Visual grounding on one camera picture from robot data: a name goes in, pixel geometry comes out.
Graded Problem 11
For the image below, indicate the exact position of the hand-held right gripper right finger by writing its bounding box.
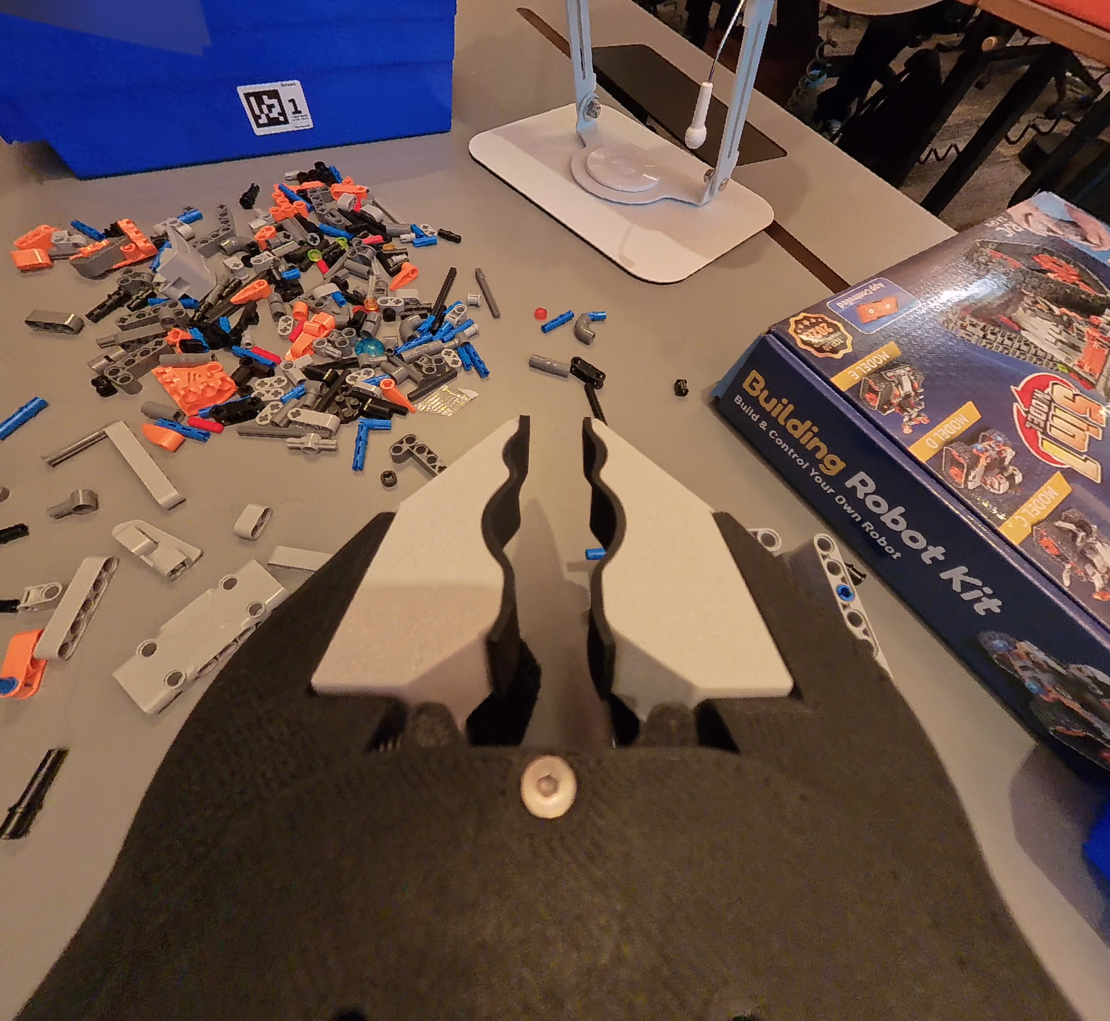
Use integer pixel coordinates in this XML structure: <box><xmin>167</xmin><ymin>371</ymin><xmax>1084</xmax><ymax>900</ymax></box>
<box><xmin>582</xmin><ymin>418</ymin><xmax>799</xmax><ymax>717</ymax></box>

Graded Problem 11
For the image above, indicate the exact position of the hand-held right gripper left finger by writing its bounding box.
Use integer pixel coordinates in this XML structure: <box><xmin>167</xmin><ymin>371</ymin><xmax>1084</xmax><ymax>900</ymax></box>
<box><xmin>313</xmin><ymin>416</ymin><xmax>530</xmax><ymax>727</ymax></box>

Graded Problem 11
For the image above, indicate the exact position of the light grey panel piece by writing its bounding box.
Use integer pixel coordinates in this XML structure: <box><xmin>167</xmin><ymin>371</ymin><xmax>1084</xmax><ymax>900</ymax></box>
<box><xmin>113</xmin><ymin>562</ymin><xmax>287</xmax><ymax>713</ymax></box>

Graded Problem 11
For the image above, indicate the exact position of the pile of plastic building pieces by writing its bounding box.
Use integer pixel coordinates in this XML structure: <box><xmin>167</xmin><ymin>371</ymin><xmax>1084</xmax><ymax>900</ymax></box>
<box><xmin>9</xmin><ymin>163</ymin><xmax>495</xmax><ymax>467</ymax></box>

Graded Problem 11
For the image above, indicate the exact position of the blue storage bin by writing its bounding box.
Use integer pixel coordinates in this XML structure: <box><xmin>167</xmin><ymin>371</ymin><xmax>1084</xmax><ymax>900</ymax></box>
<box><xmin>1</xmin><ymin>0</ymin><xmax>461</xmax><ymax>181</ymax></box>

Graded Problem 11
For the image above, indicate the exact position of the dark grey angled beam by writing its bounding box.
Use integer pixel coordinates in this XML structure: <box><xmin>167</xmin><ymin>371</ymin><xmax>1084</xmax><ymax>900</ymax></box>
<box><xmin>386</xmin><ymin>435</ymin><xmax>443</xmax><ymax>484</ymax></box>

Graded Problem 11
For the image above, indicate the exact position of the grey black robot model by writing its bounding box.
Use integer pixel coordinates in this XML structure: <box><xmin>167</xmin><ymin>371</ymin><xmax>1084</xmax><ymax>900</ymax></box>
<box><xmin>746</xmin><ymin>527</ymin><xmax>894</xmax><ymax>675</ymax></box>

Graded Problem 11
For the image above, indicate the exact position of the black angled axle piece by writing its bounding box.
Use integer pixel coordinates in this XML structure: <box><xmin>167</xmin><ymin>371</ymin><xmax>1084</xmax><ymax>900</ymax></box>
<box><xmin>569</xmin><ymin>357</ymin><xmax>608</xmax><ymax>420</ymax></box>

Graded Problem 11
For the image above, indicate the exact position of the curved grey panel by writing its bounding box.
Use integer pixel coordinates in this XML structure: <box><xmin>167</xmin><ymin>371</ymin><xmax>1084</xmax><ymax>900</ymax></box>
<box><xmin>113</xmin><ymin>519</ymin><xmax>202</xmax><ymax>580</ymax></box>

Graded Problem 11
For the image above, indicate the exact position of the blue robot kit box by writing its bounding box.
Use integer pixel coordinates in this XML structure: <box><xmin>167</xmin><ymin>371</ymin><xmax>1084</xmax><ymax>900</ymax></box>
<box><xmin>715</xmin><ymin>193</ymin><xmax>1110</xmax><ymax>779</ymax></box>

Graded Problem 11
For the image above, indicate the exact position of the long grey angled beam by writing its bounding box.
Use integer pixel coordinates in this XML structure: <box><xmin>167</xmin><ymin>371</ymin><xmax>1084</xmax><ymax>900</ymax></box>
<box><xmin>44</xmin><ymin>420</ymin><xmax>187</xmax><ymax>511</ymax></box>

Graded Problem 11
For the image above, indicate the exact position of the grey straight beam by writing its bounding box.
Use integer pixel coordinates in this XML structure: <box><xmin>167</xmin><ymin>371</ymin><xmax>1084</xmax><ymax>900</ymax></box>
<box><xmin>32</xmin><ymin>557</ymin><xmax>119</xmax><ymax>661</ymax></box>

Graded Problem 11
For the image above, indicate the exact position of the small orange piece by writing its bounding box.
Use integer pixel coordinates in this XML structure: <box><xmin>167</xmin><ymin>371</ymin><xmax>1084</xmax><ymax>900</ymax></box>
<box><xmin>1</xmin><ymin>631</ymin><xmax>48</xmax><ymax>701</ymax></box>

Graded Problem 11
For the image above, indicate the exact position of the loose black pin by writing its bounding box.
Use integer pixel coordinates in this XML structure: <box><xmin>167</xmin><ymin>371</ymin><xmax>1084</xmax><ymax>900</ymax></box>
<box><xmin>1</xmin><ymin>748</ymin><xmax>71</xmax><ymax>840</ymax></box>

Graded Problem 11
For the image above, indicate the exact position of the blue plastic object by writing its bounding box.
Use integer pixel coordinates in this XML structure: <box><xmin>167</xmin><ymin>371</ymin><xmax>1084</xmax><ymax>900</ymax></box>
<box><xmin>1085</xmin><ymin>796</ymin><xmax>1110</xmax><ymax>892</ymax></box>

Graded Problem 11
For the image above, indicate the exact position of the black flat pad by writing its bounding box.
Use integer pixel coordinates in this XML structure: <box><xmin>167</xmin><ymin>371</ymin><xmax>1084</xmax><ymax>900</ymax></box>
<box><xmin>582</xmin><ymin>45</ymin><xmax>785</xmax><ymax>167</ymax></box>

